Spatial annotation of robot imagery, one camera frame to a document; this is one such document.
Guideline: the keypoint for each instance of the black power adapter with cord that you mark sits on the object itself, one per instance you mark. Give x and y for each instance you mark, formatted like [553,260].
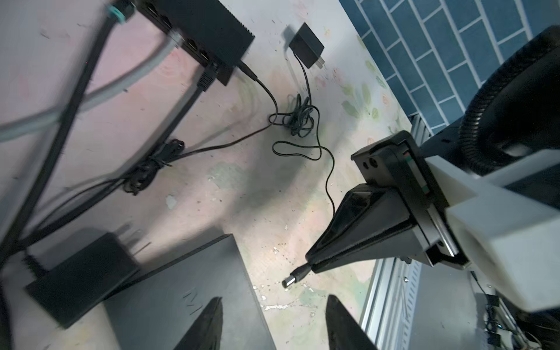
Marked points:
[72,288]

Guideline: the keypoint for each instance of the aluminium front rail frame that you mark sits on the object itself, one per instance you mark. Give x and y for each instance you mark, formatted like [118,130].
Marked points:
[388,312]

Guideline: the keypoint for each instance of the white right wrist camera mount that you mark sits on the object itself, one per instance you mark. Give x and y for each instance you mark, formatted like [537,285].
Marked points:
[505,228]

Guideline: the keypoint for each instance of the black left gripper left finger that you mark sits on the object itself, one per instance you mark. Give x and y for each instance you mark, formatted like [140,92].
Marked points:
[206,332]

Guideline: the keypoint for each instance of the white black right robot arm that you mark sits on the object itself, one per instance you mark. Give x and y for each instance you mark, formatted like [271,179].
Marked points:
[514,114]

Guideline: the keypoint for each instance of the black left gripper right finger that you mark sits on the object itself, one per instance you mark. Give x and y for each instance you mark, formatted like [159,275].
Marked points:
[343,331]

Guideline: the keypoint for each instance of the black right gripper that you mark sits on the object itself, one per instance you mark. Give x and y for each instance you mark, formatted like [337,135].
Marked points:
[399,214]

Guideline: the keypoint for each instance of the large black box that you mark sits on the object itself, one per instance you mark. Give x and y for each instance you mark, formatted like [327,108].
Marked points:
[155,311]

